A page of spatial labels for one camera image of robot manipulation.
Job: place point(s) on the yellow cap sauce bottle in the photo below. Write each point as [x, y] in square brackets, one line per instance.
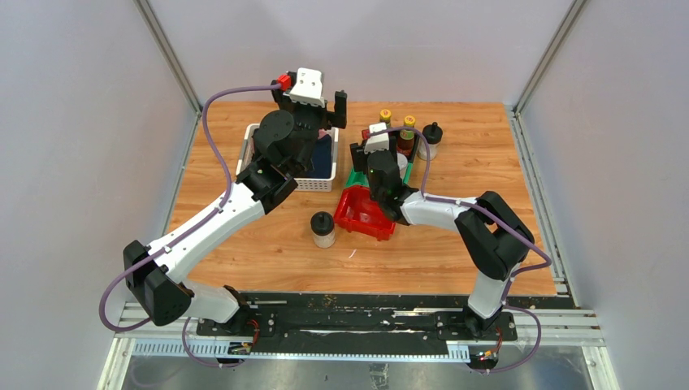
[385, 116]
[406, 138]

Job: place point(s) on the aluminium rail frame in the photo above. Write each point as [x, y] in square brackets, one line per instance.
[541, 327]

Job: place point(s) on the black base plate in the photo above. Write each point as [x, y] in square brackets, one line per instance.
[359, 325]

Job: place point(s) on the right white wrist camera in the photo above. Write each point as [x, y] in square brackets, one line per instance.
[378, 138]

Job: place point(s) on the dark blue cloth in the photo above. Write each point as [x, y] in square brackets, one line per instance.
[321, 159]

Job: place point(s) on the green plastic bin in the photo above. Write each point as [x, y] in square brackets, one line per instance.
[355, 180]

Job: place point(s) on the black cap shaker back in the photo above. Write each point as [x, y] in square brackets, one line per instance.
[433, 134]

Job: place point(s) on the black cap shaker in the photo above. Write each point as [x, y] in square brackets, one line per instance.
[323, 229]
[433, 134]

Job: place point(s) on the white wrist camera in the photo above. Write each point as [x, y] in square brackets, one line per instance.
[378, 138]
[308, 88]

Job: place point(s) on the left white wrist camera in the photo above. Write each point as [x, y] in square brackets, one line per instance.
[308, 88]

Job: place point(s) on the black plastic bin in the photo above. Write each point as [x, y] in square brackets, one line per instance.
[393, 133]

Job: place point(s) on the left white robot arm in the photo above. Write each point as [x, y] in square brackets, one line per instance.
[283, 145]

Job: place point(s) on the black cap shaker front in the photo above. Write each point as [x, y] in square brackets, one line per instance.
[323, 229]

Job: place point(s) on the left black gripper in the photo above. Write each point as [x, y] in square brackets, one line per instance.
[328, 119]

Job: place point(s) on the red plastic bin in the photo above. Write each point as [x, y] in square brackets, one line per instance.
[356, 212]

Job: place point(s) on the silver lid jar back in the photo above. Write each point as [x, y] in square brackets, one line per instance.
[402, 163]

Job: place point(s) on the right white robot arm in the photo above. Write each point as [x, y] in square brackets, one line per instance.
[496, 239]

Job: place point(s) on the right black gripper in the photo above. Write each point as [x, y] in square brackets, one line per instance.
[360, 158]

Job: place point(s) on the white plastic basket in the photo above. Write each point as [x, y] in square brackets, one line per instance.
[303, 183]

